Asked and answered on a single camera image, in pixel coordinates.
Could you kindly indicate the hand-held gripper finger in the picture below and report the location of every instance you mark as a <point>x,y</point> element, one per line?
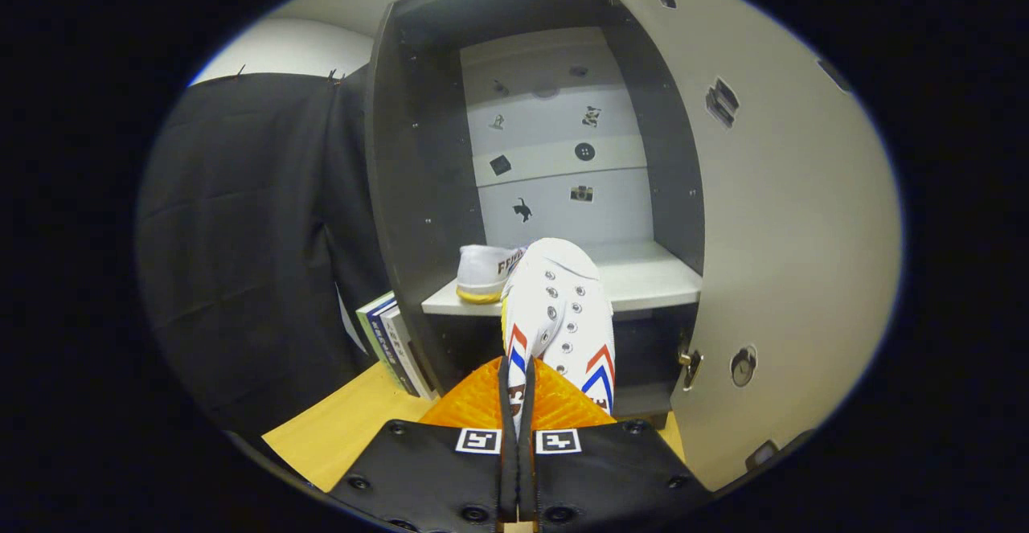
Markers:
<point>526,477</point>
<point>508,477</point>

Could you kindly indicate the white shoe with striped sides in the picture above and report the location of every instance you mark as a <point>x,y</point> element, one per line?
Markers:
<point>563,300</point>

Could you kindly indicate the white shoe with yellow sole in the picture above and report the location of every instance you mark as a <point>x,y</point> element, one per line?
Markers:
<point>482,272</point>

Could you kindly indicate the dark grey shoe cabinet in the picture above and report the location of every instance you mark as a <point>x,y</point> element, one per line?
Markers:
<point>410,195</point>

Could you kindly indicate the beige shoe cabinet door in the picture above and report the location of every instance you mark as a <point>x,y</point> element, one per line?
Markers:
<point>788,235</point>

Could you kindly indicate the white and grey book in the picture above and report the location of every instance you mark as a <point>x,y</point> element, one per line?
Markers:
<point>402,348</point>

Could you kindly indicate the dark blue book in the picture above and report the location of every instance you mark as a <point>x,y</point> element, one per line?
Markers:
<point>384,340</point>

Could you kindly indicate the white and green book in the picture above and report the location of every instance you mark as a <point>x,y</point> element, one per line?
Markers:
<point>371,332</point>

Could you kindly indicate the black backdrop cloth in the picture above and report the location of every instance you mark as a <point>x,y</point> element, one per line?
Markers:
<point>241,235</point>

